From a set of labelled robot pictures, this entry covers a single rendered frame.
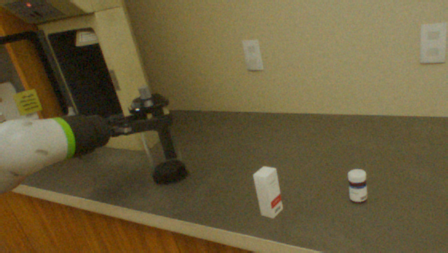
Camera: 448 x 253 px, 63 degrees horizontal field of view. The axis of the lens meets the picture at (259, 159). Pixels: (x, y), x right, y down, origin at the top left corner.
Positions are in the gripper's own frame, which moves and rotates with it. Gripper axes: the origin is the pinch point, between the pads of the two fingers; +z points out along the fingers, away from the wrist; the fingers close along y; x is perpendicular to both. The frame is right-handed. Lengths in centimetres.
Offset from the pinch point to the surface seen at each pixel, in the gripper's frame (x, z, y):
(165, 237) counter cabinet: 30.7, -7.0, -6.9
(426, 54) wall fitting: -14, 53, -62
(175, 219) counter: 21.7, -12.1, -16.6
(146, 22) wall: -33, 50, 50
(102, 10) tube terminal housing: -31.8, 9.6, 25.5
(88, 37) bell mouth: -24.6, 10.7, 36.0
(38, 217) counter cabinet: 38, -5, 60
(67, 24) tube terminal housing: -29, 7, 40
